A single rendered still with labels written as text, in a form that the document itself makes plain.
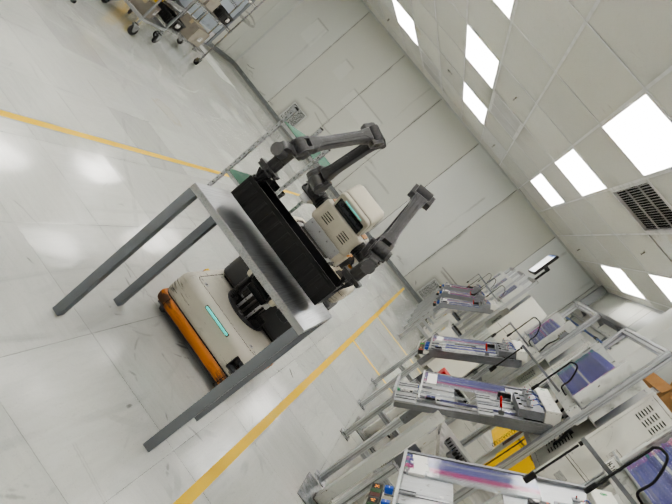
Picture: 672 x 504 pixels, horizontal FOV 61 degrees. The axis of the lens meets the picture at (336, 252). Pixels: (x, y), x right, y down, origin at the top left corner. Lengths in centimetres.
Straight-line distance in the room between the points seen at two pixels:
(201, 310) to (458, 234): 937
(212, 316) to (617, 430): 214
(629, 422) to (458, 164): 918
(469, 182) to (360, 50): 360
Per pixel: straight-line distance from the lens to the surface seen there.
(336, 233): 280
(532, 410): 333
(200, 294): 298
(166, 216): 229
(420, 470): 237
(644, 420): 341
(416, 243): 1197
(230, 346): 294
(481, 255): 1196
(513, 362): 470
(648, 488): 226
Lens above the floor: 143
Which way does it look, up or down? 10 degrees down
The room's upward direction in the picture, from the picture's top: 51 degrees clockwise
